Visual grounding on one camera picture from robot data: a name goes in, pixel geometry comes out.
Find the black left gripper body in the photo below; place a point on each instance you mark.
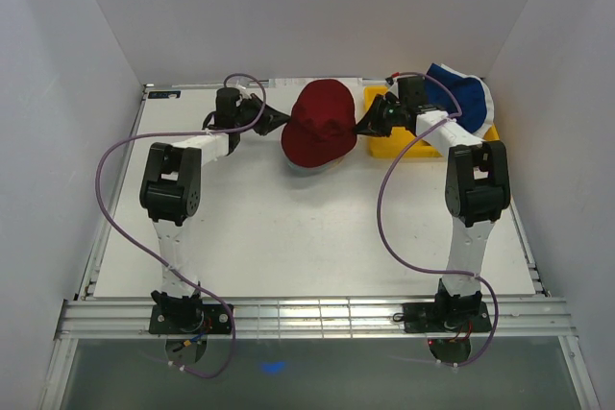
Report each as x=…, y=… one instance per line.
x=252, y=111

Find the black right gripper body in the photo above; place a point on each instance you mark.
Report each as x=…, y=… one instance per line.
x=396, y=109

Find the maroon bucket hat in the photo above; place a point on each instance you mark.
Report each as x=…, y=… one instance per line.
x=321, y=126

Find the blue bucket hat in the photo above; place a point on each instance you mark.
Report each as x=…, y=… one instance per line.
x=468, y=92

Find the grey bucket hat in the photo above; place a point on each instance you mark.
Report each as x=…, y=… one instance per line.
x=312, y=167

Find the white bucket hat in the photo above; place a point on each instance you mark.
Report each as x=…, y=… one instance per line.
x=487, y=121

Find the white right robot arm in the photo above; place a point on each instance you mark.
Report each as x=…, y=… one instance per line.
x=477, y=188

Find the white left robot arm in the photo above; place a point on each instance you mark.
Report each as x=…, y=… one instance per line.
x=171, y=186

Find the blue label sticker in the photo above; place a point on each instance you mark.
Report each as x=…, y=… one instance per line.
x=175, y=94

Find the aluminium frame rail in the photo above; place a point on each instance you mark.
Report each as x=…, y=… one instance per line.
x=337, y=318

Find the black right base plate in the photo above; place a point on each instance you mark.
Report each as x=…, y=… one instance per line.
x=424, y=317

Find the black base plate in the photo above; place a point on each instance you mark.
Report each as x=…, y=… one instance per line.
x=206, y=318
x=424, y=317

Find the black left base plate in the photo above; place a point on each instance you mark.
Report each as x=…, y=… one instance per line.
x=206, y=318

